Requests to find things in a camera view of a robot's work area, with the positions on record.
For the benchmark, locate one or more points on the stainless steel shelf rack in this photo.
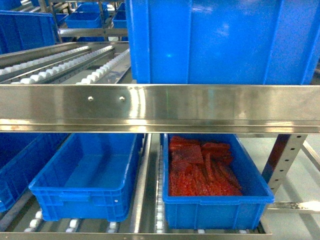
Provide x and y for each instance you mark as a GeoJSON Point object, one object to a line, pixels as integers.
{"type": "Point", "coordinates": [89, 87]}

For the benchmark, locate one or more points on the blue bin lower middle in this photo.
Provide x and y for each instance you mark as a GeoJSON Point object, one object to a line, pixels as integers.
{"type": "Point", "coordinates": [91, 176]}

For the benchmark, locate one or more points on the blue bin lower left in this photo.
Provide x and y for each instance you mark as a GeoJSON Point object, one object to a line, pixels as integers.
{"type": "Point", "coordinates": [22, 156]}

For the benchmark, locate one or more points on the blue bin lower right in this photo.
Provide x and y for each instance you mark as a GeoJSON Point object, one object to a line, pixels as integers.
{"type": "Point", "coordinates": [218, 212]}

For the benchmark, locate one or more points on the red parts pile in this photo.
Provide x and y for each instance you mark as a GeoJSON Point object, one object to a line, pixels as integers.
{"type": "Point", "coordinates": [201, 168]}

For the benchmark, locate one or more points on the large blue bin right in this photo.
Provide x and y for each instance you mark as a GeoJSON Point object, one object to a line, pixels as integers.
{"type": "Point", "coordinates": [243, 42]}

